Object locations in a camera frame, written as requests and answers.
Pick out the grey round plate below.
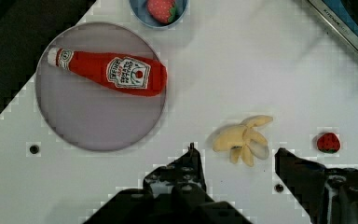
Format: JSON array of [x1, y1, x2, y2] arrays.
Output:
[[35, 22, 166, 151]]

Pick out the yellow plush peeled banana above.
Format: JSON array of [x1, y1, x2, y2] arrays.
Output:
[[212, 115, 273, 167]]

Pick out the blue cup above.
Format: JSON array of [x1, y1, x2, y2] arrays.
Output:
[[129, 0, 189, 29]]

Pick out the plush strawberry in blue cup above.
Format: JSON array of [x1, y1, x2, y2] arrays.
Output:
[[146, 0, 176, 24]]

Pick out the silver toaster oven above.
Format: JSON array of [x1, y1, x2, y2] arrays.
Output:
[[304, 0, 358, 54]]

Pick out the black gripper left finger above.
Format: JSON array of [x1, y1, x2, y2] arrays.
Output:
[[84, 145, 252, 224]]

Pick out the small red plush strawberry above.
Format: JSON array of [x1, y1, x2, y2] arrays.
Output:
[[316, 133, 341, 154]]

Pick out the red plush ketchup bottle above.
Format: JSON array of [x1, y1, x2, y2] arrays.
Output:
[[48, 48, 168, 97]]

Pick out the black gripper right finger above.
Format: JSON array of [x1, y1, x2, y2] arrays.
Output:
[[274, 147, 358, 224]]

